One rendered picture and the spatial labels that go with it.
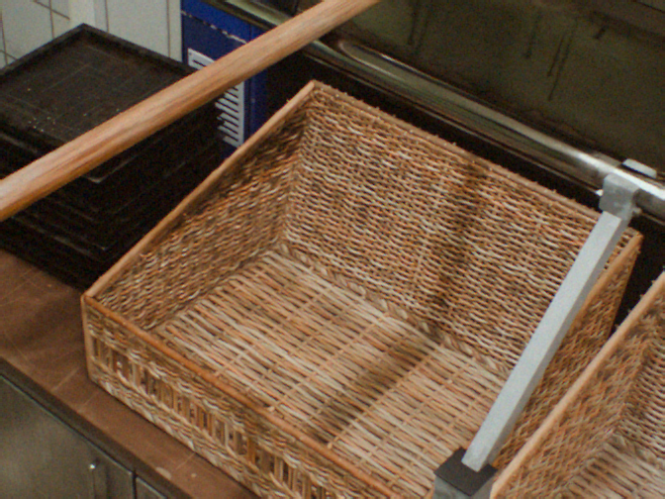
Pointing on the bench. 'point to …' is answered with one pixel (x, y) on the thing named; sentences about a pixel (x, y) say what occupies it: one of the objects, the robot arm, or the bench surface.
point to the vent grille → (234, 128)
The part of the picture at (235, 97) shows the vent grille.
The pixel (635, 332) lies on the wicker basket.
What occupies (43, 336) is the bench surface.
